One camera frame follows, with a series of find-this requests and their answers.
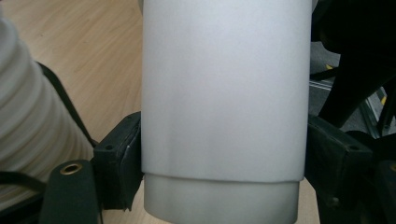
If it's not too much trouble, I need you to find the metal floor rail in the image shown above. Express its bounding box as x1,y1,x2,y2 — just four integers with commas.
309,78,396,138

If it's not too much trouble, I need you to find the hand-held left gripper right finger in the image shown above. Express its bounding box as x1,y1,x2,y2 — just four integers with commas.
304,114,375,224

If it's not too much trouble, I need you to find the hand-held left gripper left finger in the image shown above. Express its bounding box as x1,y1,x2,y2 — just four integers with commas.
91,110,145,212

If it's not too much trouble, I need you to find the single white paper cup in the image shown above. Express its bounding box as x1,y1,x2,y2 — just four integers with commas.
140,0,314,224

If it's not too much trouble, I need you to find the stack of white paper cups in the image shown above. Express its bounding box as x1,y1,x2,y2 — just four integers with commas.
0,8,96,213

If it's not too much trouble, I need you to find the black metal stand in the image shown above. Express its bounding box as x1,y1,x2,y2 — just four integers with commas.
310,0,396,138

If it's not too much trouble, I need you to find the black wire cup holder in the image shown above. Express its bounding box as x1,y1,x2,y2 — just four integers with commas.
0,61,100,194

